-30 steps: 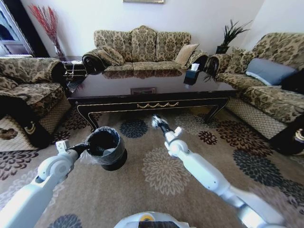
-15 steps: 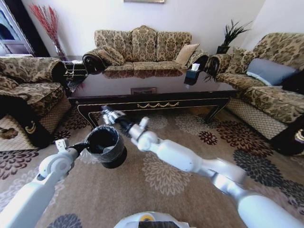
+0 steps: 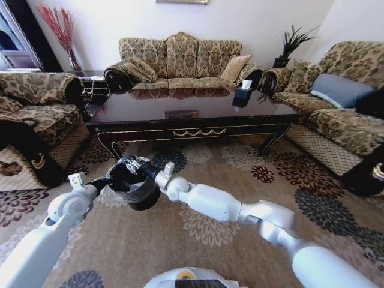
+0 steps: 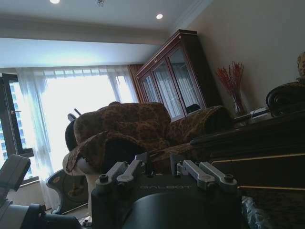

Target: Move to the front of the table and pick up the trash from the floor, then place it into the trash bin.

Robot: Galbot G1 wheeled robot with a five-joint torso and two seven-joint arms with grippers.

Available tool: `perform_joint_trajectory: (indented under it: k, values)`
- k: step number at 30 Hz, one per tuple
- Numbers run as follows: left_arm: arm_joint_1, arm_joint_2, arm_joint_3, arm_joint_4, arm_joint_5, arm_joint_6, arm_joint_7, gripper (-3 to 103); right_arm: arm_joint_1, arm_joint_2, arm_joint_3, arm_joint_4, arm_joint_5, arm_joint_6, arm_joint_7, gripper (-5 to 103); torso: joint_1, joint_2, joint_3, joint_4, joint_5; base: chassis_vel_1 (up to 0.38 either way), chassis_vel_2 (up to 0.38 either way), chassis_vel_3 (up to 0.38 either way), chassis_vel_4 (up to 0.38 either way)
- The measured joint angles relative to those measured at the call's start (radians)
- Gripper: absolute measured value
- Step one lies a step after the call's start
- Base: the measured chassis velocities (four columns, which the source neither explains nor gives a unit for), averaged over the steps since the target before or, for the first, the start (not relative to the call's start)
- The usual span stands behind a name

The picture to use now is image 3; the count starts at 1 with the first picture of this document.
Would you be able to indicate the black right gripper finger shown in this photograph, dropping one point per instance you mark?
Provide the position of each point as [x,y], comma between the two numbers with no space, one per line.
[136,159]
[128,166]

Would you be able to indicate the black round trash bin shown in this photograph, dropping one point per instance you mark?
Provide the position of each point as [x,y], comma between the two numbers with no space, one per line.
[141,195]

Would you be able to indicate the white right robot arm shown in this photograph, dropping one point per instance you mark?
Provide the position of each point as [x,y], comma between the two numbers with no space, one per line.
[216,201]

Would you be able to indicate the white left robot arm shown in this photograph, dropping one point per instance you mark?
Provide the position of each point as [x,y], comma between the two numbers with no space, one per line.
[60,216]

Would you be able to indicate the floral patterned rug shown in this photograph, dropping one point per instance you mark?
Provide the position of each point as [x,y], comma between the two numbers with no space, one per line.
[144,240]

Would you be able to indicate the dark glossy coffee table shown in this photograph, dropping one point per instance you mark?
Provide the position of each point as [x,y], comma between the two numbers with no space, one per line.
[192,105]

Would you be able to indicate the dark side table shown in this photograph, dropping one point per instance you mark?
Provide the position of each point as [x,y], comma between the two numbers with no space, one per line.
[93,85]

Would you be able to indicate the floral patterned cushion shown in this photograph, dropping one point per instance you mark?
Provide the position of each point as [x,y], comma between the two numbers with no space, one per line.
[142,69]
[303,75]

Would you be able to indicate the floral patterned armchair sofa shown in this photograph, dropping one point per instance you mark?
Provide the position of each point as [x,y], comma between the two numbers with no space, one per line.
[33,99]

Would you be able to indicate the three-seat floral patterned sofa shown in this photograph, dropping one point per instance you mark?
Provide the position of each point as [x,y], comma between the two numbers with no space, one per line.
[180,60]

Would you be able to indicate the tall glass vase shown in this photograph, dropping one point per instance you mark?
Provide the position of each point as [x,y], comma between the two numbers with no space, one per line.
[75,63]

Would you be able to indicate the white robot front shell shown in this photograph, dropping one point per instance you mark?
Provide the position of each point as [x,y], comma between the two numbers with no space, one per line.
[192,277]

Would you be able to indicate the black tissue box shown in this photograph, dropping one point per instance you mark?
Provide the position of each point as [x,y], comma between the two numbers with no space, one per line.
[241,97]

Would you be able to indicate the white tissue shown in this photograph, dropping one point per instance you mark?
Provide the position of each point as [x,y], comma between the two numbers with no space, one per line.
[247,84]

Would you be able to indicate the beige quilted cushion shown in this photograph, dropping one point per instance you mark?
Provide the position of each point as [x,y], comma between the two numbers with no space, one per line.
[235,67]

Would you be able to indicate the red decorative twigs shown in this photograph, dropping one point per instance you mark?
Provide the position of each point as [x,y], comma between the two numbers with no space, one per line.
[60,27]

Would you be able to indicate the green spiky potted plant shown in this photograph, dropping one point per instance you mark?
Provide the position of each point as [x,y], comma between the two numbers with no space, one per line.
[289,45]

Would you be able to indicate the floral sofa with grey cushion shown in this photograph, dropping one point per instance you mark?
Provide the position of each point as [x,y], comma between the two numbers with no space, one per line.
[339,126]

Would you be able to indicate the grey cushion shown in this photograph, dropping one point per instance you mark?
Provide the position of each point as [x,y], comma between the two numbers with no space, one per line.
[342,88]

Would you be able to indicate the black cushion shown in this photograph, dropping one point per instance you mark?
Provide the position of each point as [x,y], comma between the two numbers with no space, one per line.
[372,103]

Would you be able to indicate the wall picture frame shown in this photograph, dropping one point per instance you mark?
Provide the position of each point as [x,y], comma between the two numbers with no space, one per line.
[181,1]

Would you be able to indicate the window with white frame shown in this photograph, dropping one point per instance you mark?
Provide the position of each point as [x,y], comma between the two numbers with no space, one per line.
[13,39]

